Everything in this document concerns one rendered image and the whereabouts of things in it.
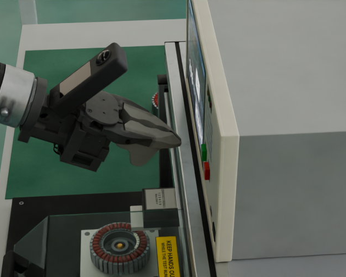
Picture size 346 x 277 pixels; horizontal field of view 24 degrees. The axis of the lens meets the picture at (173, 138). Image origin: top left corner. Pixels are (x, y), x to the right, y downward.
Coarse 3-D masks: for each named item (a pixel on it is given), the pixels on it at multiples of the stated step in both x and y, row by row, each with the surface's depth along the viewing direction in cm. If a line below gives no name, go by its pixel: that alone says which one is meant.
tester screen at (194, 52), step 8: (192, 16) 121; (192, 24) 122; (192, 32) 122; (192, 40) 123; (192, 48) 124; (192, 56) 124; (200, 56) 111; (192, 64) 125; (200, 64) 112; (192, 72) 126; (200, 72) 112; (200, 80) 113; (192, 88) 127; (200, 88) 114; (192, 104) 128; (200, 112) 115
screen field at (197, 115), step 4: (196, 96) 121; (196, 100) 121; (196, 104) 121; (196, 108) 122; (196, 112) 122; (196, 116) 122; (196, 120) 122; (200, 120) 115; (196, 124) 123; (200, 124) 116; (200, 128) 116; (200, 132) 116; (200, 136) 117; (200, 140) 117; (200, 144) 117; (200, 148) 117
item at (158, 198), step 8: (144, 192) 144; (152, 192) 144; (160, 192) 144; (168, 192) 144; (144, 200) 142; (152, 200) 142; (160, 200) 142; (168, 200) 142; (136, 208) 147; (144, 208) 141; (152, 208) 141; (160, 208) 141; (168, 208) 141
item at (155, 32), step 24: (48, 24) 229; (72, 24) 229; (96, 24) 229; (120, 24) 229; (144, 24) 229; (168, 24) 229; (24, 48) 218; (48, 48) 218; (72, 48) 218; (0, 192) 170; (0, 216) 165; (0, 240) 159; (0, 264) 154
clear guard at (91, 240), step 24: (48, 216) 118; (72, 216) 118; (96, 216) 118; (120, 216) 118; (144, 216) 118; (168, 216) 118; (24, 240) 119; (48, 240) 114; (72, 240) 114; (96, 240) 114; (120, 240) 114; (144, 240) 114; (48, 264) 110; (72, 264) 110; (96, 264) 110; (120, 264) 110; (144, 264) 110
